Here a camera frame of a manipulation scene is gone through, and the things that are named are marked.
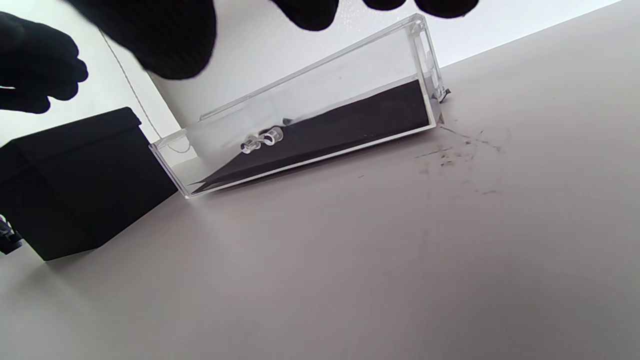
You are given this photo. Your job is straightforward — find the person's left hand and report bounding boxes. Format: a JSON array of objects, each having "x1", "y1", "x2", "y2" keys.
[{"x1": 0, "y1": 11, "x2": 90, "y2": 115}]

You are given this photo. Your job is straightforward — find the person's right hand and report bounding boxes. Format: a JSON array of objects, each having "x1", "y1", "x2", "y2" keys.
[{"x1": 65, "y1": 0, "x2": 481, "y2": 81}]

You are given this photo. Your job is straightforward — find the black box lid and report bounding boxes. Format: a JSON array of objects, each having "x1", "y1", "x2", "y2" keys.
[{"x1": 0, "y1": 106, "x2": 151, "y2": 161}]

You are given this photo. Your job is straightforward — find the black cube box base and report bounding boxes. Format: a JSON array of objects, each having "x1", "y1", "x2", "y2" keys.
[{"x1": 0, "y1": 127, "x2": 180, "y2": 262}]

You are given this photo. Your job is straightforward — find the clear drawer with black liner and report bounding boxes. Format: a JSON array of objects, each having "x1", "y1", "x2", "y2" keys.
[{"x1": 152, "y1": 75, "x2": 443, "y2": 198}]

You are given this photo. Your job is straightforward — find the clear acrylic drawer case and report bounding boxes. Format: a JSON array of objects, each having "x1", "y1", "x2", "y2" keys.
[{"x1": 149, "y1": 13, "x2": 446, "y2": 200}]

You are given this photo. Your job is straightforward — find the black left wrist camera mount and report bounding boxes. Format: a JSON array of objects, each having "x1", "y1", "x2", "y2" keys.
[{"x1": 0, "y1": 215, "x2": 23, "y2": 256}]

